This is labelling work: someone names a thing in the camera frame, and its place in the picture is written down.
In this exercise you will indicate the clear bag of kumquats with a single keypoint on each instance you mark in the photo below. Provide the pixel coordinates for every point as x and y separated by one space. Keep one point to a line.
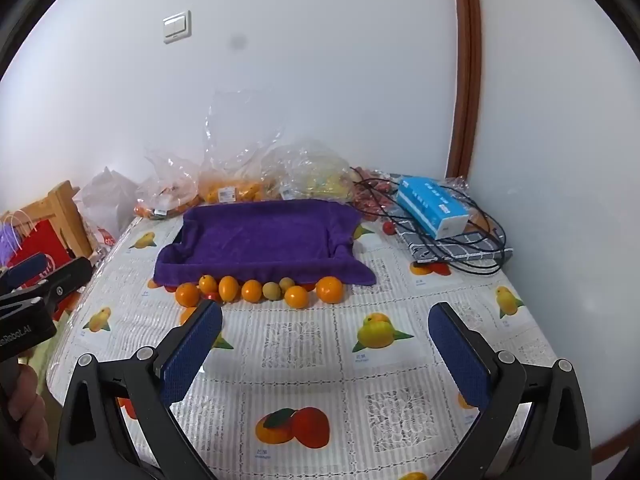
235 187

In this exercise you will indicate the clear bag of red fruit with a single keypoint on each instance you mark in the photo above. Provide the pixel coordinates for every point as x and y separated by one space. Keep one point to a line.
370 200

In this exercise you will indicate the grey checked pouch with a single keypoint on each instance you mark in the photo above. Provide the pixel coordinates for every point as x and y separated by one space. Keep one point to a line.
435 252

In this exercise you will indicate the white plastic bag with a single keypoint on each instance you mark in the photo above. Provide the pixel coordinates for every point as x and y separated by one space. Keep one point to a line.
107 195

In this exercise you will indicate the fruit print tablecloth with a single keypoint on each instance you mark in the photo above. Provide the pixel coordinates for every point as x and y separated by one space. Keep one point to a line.
300 340

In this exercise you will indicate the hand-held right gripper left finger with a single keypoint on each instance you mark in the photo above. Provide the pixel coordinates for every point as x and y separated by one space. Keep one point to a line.
192 355

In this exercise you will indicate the person's left hand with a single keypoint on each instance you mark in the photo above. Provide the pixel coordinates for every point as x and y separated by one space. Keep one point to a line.
27 405

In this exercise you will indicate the round orange with stem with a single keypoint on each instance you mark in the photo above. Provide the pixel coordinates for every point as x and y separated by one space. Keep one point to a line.
207 283

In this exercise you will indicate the purple paper bag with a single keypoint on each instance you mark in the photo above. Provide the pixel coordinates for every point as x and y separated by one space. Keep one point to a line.
7 242

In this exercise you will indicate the small red tomato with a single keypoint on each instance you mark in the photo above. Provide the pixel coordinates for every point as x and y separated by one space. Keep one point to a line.
389 228

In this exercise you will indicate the white light switch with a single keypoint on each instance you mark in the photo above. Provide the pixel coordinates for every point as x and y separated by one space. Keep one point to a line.
176 27

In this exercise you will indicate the oval orange kumquat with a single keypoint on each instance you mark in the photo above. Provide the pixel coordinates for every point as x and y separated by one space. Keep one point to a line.
228 288

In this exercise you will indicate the round orange kumquat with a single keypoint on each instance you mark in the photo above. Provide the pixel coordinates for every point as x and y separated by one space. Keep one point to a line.
251 290

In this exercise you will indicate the clear bag of tangerines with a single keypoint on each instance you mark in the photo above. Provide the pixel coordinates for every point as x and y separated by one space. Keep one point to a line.
165 200

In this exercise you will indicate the crinkled clear plastic bag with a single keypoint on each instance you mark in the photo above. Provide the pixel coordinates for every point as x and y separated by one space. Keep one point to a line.
457 185

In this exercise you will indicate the blue tissue box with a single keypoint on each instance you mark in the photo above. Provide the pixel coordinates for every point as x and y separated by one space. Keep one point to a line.
430 205

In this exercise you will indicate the red paper bag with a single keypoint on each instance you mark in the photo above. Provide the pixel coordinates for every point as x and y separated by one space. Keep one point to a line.
45 250

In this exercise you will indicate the small round orange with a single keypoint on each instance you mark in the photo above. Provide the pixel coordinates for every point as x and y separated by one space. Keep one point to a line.
296 296

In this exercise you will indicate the pale yellow loquat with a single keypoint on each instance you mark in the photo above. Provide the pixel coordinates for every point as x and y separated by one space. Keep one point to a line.
270 291
286 283

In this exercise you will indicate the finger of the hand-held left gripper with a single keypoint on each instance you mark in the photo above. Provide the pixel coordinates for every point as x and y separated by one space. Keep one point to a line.
67 277
27 270

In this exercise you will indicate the large dimpled tangerine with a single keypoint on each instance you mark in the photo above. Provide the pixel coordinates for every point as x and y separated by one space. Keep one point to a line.
187 294

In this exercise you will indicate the clear bag of yellow fruit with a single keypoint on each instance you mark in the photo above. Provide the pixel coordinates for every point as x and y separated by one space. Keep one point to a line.
315 180

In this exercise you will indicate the wooden chair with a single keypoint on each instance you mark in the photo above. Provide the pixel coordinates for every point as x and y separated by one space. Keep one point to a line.
62 210

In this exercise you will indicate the large tangerine with stem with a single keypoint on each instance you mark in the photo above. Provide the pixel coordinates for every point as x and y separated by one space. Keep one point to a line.
329 289

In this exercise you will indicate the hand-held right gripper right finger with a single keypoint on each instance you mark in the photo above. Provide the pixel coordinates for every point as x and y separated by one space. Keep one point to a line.
462 360

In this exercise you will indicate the brown wooden door frame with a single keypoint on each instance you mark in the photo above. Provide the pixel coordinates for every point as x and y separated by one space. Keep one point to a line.
465 65

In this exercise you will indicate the small red apple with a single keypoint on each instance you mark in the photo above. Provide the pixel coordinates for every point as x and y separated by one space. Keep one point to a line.
212 296

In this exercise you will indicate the purple towel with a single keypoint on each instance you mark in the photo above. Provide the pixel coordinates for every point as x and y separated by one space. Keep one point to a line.
260 240

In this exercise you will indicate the red print plastic bag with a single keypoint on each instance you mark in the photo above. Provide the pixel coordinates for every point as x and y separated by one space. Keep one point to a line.
104 237

